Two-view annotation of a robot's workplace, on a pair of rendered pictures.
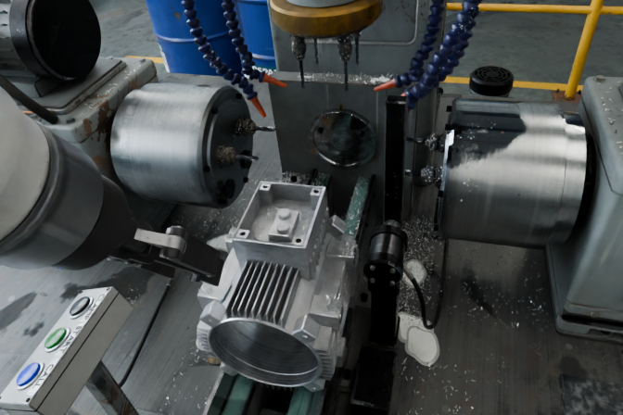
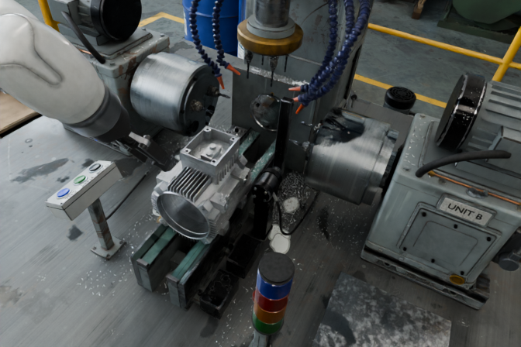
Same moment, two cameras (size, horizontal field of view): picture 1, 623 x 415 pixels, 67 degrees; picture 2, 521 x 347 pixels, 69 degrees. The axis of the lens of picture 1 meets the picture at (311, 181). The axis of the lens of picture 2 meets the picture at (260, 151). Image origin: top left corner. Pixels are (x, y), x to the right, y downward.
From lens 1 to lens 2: 0.32 m
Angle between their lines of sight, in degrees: 4
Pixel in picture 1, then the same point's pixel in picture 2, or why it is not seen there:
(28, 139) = (98, 88)
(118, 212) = (124, 122)
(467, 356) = (303, 256)
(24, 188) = (93, 105)
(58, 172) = (105, 102)
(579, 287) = (374, 232)
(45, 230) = (96, 122)
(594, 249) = (382, 211)
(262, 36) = not seen: hidden behind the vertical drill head
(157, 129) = (159, 81)
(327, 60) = not seen: hidden behind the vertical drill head
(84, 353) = (92, 190)
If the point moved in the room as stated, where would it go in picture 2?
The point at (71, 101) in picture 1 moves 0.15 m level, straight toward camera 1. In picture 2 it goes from (115, 53) to (119, 76)
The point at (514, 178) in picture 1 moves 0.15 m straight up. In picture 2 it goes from (347, 159) to (361, 112)
